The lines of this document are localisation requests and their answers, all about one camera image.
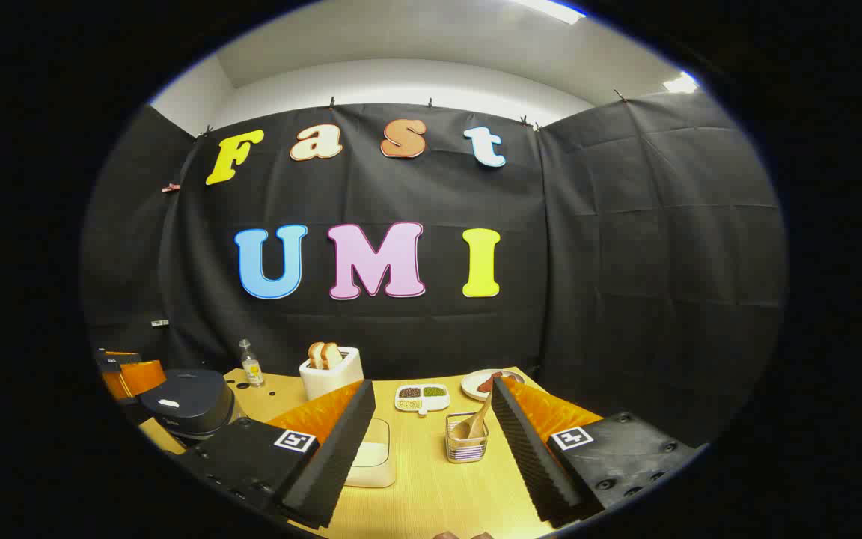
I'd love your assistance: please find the black backdrop cloth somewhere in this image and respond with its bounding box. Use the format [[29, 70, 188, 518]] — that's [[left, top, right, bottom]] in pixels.
[[79, 90, 787, 450]]

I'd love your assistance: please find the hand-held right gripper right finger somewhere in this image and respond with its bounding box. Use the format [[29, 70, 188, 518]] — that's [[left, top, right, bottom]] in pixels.
[[491, 374, 701, 525]]

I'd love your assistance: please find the dark grey rice cooker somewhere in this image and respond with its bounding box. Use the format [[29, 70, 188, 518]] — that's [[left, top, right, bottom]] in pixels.
[[118, 368, 237, 448]]

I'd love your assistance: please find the small clear glass bottle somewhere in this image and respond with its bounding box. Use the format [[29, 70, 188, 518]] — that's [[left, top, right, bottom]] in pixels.
[[239, 339, 266, 388]]

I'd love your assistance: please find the white toaster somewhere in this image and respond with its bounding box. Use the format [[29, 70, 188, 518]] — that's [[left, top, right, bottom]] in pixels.
[[299, 347, 364, 401]]

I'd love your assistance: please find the wooden spoon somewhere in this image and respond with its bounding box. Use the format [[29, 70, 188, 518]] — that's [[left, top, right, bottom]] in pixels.
[[451, 389, 493, 441]]

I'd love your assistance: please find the clear wire chopstick holder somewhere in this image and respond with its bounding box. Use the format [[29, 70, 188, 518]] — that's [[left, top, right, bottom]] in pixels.
[[445, 412, 489, 463]]

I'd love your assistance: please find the clear plastic rice box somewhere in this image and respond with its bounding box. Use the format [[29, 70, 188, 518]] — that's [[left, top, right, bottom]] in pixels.
[[345, 418, 397, 489]]

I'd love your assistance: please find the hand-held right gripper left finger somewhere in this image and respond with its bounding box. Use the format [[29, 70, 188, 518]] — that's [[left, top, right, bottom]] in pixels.
[[174, 379, 377, 531]]

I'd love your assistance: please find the white divided dish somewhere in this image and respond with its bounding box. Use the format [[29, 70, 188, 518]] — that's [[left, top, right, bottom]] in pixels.
[[394, 383, 451, 416]]

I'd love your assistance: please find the round white plate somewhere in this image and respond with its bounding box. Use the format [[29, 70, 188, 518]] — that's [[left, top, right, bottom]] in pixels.
[[461, 369, 525, 401]]

